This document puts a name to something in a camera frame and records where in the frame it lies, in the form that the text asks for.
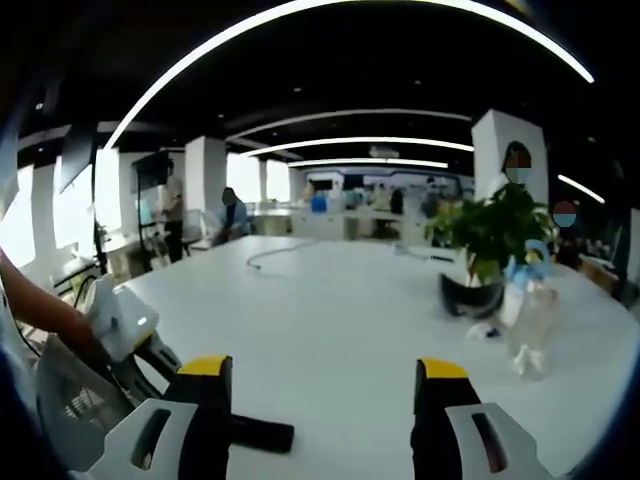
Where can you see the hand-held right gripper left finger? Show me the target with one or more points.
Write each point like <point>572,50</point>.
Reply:
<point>165,440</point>

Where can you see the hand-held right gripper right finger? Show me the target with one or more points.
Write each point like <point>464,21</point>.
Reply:
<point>475,440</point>

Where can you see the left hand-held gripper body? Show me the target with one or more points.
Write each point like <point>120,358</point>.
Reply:
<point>125,320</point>

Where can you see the black remote control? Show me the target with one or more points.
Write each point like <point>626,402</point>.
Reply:
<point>265,434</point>

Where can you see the white mesh chair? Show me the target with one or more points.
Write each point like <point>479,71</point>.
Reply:
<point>75,395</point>

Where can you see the small white crumpled object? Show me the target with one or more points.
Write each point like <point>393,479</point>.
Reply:
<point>482,331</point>

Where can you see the clear plastic bottle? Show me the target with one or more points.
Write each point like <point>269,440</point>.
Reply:
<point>532,325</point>

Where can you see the dark grey curved object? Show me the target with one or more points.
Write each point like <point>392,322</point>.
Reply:
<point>470,300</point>

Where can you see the white square pillar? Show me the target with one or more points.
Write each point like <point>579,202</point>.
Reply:
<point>500,135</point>
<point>205,185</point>

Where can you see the green potted plant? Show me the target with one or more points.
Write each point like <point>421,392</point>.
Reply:
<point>500,230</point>

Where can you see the long curved ceiling light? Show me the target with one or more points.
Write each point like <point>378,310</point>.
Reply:
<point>250,27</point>

